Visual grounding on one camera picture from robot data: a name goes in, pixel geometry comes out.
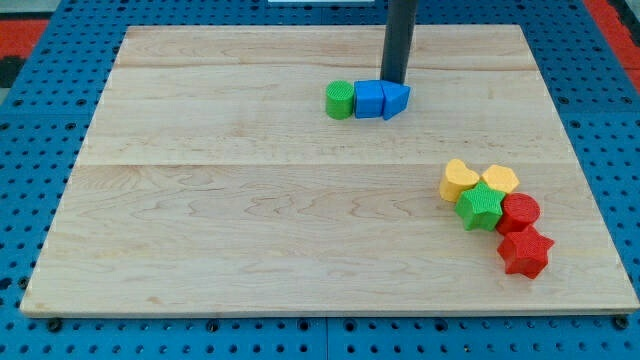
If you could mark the light wooden board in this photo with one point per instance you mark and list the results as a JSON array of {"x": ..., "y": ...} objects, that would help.
[{"x": 212, "y": 184}]

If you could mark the green cylinder block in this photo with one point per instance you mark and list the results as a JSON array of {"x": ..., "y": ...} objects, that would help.
[{"x": 339, "y": 99}]

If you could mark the blue cube block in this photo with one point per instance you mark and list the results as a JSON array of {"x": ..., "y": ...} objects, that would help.
[{"x": 368, "y": 99}]

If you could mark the blue triangle block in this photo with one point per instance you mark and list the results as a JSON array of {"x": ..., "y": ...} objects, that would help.
[{"x": 396, "y": 97}]

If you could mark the yellow heart block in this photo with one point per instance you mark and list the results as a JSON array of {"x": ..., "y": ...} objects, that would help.
[{"x": 456, "y": 179}]

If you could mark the green star block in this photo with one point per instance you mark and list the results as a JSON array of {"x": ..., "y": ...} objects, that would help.
[{"x": 480, "y": 207}]

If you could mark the yellow hexagon block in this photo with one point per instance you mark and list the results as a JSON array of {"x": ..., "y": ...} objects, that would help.
[{"x": 500, "y": 178}]

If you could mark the red cylinder block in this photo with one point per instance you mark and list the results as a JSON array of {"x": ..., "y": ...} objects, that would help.
[{"x": 519, "y": 210}]

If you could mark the red star block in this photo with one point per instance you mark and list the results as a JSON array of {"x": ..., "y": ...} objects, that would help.
[{"x": 525, "y": 252}]

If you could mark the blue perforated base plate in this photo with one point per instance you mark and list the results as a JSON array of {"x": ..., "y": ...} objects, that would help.
[{"x": 48, "y": 110}]

